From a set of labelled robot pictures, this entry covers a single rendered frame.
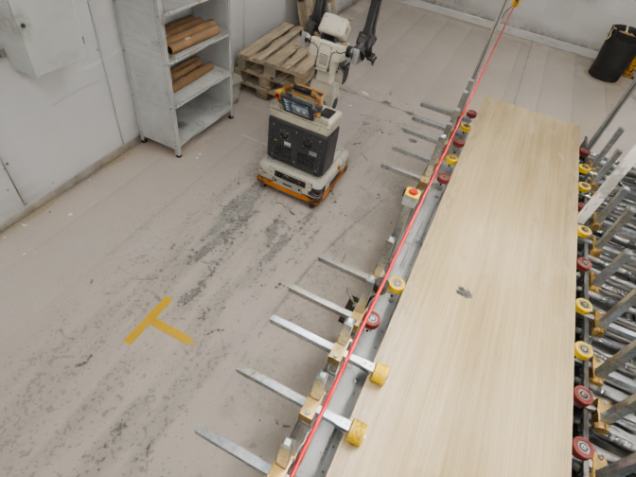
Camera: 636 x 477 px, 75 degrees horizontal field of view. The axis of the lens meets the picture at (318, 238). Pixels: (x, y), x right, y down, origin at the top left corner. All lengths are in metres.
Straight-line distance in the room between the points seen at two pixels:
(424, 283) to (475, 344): 0.36
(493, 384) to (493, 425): 0.17
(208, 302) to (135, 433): 0.90
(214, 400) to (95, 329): 0.91
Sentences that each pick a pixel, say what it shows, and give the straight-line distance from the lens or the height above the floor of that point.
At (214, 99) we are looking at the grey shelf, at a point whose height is 0.14.
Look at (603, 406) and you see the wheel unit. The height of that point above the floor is 0.87.
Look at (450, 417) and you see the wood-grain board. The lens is 1.80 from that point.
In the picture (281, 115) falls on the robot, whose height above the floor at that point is 0.73.
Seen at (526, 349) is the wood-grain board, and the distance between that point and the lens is 2.12.
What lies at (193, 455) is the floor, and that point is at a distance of 2.56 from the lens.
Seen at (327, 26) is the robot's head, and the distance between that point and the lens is 3.43.
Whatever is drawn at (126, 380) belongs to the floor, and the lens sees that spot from 2.78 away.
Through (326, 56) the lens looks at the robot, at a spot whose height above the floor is 1.14.
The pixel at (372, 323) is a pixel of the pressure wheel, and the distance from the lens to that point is 1.87.
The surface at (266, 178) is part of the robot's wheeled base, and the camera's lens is 3.71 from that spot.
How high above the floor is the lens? 2.45
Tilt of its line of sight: 46 degrees down
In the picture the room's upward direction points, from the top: 11 degrees clockwise
